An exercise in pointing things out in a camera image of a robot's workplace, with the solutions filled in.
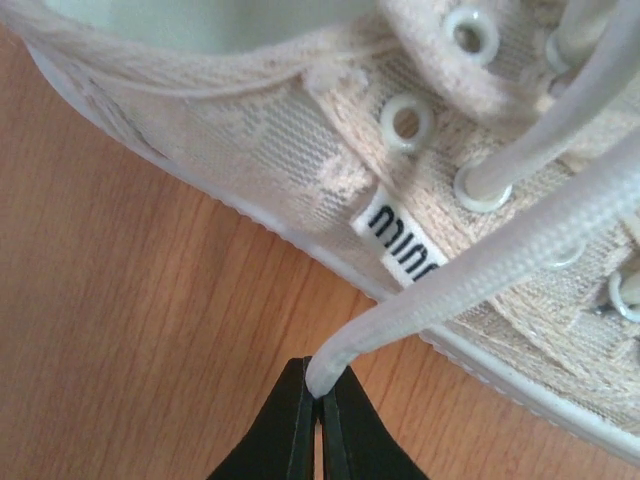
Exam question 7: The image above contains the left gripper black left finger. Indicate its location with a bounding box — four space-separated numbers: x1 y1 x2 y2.
208 357 316 480

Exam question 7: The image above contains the white shoelace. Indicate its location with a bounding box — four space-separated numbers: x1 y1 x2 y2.
306 1 639 398

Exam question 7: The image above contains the white sneaker shoe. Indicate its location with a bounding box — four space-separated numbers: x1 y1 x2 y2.
1 1 639 464

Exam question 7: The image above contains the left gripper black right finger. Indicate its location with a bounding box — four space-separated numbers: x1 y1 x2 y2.
319 368 425 480

